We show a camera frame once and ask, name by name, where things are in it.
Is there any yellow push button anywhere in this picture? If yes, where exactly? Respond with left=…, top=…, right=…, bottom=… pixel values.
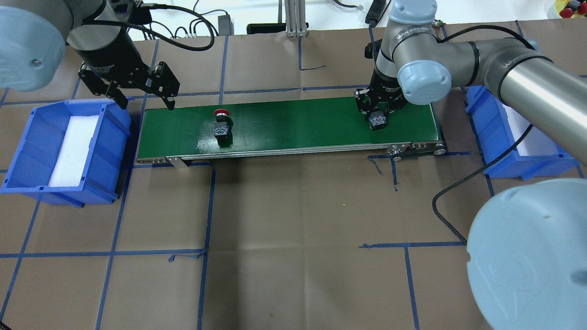
left=367, top=111, right=387, bottom=131

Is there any bin white foam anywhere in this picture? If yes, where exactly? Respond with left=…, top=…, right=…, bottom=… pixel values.
left=48, top=115, right=99, bottom=187
left=503, top=105, right=559, bottom=156

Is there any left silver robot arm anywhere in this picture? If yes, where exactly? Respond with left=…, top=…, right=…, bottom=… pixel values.
left=0, top=0, right=180, bottom=110

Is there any blue plastic bin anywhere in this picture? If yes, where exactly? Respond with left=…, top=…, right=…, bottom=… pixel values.
left=1, top=99, right=131, bottom=207
left=465, top=86, right=579, bottom=180

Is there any red push button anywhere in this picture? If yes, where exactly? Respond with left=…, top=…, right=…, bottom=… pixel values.
left=212, top=108, right=233, bottom=140

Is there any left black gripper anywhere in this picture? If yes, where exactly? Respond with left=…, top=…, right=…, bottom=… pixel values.
left=78, top=62, right=181, bottom=111

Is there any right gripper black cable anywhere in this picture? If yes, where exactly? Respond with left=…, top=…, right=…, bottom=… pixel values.
left=431, top=24, right=537, bottom=246

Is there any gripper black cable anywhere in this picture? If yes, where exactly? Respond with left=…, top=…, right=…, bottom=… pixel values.
left=83, top=4, right=216, bottom=52
left=431, top=24, right=537, bottom=246

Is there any aluminium frame post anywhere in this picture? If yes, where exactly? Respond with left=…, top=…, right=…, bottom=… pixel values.
left=283, top=0, right=308, bottom=37

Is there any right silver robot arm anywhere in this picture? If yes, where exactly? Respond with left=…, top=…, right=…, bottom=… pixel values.
left=355, top=0, right=586, bottom=330

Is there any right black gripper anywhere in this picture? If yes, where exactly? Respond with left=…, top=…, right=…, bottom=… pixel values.
left=354, top=73, right=408, bottom=120

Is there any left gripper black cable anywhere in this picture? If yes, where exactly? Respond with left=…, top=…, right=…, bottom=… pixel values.
left=83, top=4, right=216, bottom=52

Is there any green conveyor belt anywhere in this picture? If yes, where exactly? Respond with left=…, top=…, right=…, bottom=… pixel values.
left=136, top=97, right=448, bottom=164

